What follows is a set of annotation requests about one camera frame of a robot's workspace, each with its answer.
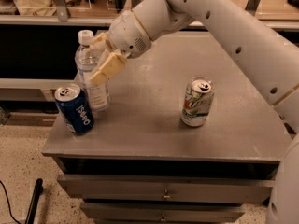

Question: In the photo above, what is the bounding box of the grey drawer cabinet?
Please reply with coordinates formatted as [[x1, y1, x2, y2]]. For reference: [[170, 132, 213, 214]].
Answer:
[[43, 32, 291, 211]]

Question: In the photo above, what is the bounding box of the blue pepsi can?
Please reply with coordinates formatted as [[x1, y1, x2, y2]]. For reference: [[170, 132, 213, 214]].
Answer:
[[54, 84, 94, 134]]

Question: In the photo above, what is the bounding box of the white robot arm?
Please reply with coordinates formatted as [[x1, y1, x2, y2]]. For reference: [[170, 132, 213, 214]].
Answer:
[[91, 0, 299, 224]]

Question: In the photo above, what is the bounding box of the grey drawer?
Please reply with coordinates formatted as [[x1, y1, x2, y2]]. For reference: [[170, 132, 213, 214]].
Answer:
[[57, 175, 274, 204], [80, 203, 244, 224]]

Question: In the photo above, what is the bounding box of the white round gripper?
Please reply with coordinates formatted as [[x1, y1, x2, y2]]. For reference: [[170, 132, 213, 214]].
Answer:
[[90, 10, 151, 85]]

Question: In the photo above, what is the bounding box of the lower grey drawer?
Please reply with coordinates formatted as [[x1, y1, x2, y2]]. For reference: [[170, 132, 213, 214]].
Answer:
[[80, 203, 244, 224]]

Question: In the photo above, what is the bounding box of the upper grey drawer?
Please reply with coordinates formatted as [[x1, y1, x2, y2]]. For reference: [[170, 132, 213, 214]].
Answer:
[[57, 175, 274, 204]]

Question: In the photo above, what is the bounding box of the metal window frame rail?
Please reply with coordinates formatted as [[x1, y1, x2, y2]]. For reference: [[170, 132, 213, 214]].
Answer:
[[0, 0, 299, 29]]

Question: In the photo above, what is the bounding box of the white green 7up can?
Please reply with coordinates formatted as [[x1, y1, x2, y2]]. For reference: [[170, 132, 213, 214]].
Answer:
[[181, 77, 215, 127]]

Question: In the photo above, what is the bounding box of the clear blue-label plastic bottle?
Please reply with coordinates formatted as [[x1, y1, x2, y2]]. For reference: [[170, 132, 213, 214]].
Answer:
[[75, 30, 110, 111]]

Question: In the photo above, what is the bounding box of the black cable on floor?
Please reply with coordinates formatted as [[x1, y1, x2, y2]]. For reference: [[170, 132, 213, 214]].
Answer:
[[0, 179, 21, 224]]

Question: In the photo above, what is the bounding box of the black pole on floor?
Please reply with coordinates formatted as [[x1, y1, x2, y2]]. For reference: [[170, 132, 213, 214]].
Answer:
[[25, 178, 43, 224]]

